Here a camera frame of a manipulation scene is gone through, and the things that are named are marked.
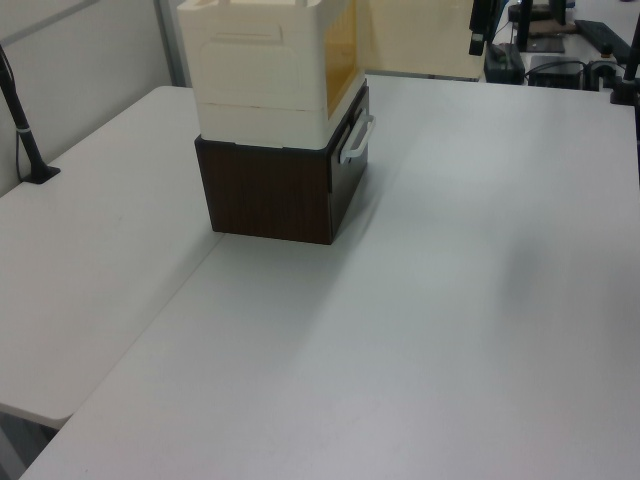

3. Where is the cream plastic serving tray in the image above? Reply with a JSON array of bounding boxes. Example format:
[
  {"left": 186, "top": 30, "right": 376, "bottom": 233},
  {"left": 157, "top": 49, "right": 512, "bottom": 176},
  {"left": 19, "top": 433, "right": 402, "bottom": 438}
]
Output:
[{"left": 178, "top": 0, "right": 369, "bottom": 151}]

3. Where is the black camera stand with cable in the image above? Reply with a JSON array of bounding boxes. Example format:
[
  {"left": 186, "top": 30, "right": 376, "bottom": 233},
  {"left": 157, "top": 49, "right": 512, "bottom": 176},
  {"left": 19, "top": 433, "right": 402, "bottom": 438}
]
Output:
[{"left": 0, "top": 42, "right": 62, "bottom": 187}]

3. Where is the black round clamp device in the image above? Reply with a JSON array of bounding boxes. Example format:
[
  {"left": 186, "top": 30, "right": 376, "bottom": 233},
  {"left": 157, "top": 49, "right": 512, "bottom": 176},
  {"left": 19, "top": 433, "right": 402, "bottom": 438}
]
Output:
[{"left": 584, "top": 58, "right": 621, "bottom": 92}]

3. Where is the grey metal partition post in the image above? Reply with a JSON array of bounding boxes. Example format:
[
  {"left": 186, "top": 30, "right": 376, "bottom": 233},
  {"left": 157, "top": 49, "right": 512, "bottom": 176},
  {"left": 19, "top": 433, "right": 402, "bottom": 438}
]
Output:
[{"left": 153, "top": 0, "right": 182, "bottom": 87}]

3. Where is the black upright pole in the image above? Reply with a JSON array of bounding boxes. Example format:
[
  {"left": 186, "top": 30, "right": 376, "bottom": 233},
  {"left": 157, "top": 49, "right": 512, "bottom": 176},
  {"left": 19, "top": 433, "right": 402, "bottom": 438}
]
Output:
[{"left": 514, "top": 0, "right": 534, "bottom": 51}]

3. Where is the black flat keyboard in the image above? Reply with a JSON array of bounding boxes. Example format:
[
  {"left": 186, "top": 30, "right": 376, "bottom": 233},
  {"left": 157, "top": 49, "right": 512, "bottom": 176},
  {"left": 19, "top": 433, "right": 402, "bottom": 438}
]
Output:
[{"left": 573, "top": 19, "right": 634, "bottom": 57}]

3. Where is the dark brown wooden cabinet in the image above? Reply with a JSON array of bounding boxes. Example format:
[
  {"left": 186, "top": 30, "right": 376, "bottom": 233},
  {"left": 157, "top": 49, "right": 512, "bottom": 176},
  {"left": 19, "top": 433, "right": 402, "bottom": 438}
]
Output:
[{"left": 193, "top": 77, "right": 372, "bottom": 246}]

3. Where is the amber translucent cabinet door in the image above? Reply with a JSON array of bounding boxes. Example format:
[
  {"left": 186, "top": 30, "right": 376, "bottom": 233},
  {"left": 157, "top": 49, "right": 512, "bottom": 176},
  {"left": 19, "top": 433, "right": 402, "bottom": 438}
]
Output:
[{"left": 323, "top": 0, "right": 362, "bottom": 122}]

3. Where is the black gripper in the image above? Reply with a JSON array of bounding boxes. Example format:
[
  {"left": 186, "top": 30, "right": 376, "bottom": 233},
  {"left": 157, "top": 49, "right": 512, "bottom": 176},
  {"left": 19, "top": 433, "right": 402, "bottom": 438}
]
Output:
[{"left": 467, "top": 0, "right": 499, "bottom": 56}]

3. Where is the black equipment box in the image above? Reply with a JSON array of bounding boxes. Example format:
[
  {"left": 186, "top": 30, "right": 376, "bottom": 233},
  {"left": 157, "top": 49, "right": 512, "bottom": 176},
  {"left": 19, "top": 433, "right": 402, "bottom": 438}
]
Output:
[{"left": 527, "top": 54, "right": 585, "bottom": 90}]

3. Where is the black flat mat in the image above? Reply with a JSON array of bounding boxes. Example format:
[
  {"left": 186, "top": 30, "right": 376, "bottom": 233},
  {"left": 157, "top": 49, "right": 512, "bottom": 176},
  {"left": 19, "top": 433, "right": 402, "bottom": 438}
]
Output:
[{"left": 528, "top": 37, "right": 566, "bottom": 54}]

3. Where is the black and green box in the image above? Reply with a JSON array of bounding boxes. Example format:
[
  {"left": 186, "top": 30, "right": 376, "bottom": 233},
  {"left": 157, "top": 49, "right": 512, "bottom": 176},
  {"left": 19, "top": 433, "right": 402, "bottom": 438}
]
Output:
[{"left": 482, "top": 42, "right": 527, "bottom": 84}]

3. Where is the beige background cabinet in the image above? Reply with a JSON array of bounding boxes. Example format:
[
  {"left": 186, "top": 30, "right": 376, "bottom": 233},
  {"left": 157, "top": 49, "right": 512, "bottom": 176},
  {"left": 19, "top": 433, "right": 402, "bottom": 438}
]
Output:
[{"left": 359, "top": 0, "right": 484, "bottom": 81}]

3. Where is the black clamped camera stand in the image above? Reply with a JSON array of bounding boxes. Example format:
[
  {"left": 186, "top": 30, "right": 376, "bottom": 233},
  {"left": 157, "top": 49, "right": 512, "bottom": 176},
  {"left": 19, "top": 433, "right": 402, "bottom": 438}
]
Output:
[{"left": 608, "top": 0, "right": 640, "bottom": 107}]

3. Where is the white drawer handle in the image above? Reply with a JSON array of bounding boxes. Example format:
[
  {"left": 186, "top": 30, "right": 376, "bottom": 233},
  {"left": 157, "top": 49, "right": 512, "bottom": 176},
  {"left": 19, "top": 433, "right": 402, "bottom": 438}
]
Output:
[{"left": 337, "top": 113, "right": 376, "bottom": 165}]

